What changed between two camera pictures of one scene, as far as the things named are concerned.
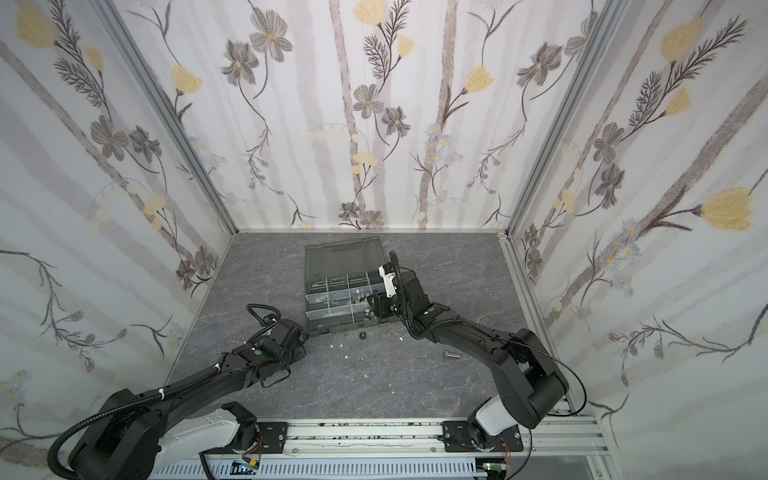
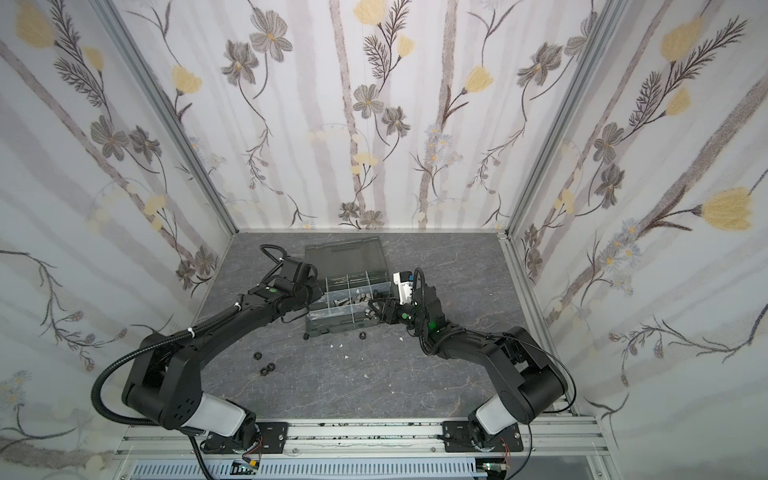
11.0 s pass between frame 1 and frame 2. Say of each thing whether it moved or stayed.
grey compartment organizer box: stayed
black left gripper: moved
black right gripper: stayed
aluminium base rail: stayed
